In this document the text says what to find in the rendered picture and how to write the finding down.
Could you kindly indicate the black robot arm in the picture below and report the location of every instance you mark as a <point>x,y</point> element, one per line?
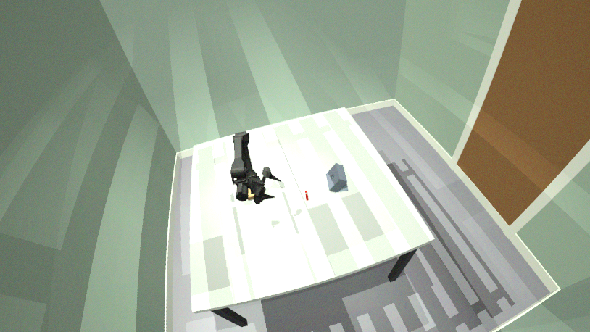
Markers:
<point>242,169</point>

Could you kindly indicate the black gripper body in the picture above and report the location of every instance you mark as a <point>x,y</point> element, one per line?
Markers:
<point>265,174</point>

